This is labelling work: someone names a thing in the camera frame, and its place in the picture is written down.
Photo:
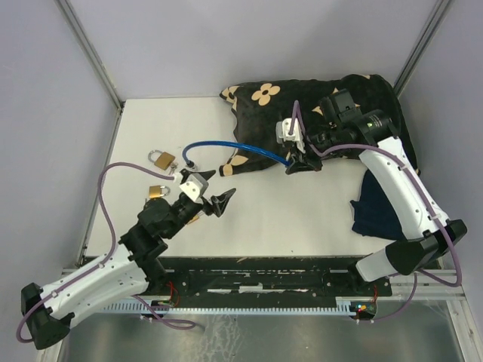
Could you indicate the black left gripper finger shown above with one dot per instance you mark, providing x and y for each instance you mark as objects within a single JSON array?
[
  {"x": 195, "y": 179},
  {"x": 219, "y": 203}
]

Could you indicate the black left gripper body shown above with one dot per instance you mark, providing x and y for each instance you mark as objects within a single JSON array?
[{"x": 206, "y": 206}]

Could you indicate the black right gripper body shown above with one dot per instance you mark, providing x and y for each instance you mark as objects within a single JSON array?
[{"x": 309, "y": 152}]

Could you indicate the large brass padlock with keys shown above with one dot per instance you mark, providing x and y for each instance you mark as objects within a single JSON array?
[{"x": 195, "y": 218}]

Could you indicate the brass padlock with key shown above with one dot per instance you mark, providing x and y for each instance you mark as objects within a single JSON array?
[{"x": 163, "y": 160}]

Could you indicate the small brass padlock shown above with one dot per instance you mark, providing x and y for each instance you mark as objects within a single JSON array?
[{"x": 158, "y": 191}]

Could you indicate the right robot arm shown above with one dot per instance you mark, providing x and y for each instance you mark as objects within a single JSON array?
[{"x": 428, "y": 231}]

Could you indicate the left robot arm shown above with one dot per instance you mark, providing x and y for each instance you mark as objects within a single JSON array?
[{"x": 130, "y": 266}]

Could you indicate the black floral patterned blanket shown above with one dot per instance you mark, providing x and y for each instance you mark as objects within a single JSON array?
[{"x": 259, "y": 106}]

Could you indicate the dark blue cloth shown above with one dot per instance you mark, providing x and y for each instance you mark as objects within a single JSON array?
[{"x": 373, "y": 215}]

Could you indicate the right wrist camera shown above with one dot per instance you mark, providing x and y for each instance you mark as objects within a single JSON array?
[{"x": 289, "y": 131}]

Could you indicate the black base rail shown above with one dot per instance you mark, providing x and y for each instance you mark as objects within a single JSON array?
[{"x": 321, "y": 276}]

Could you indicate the white slotted cable duct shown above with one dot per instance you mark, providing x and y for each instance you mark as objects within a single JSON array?
[{"x": 239, "y": 304}]

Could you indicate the left aluminium frame post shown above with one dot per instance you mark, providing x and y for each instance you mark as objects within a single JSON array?
[{"x": 73, "y": 21}]

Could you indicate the aluminium frame post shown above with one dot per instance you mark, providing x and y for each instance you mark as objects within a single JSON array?
[
  {"x": 73, "y": 21},
  {"x": 433, "y": 22}
]

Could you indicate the right aluminium frame post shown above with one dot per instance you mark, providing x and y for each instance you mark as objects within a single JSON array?
[{"x": 433, "y": 22}]

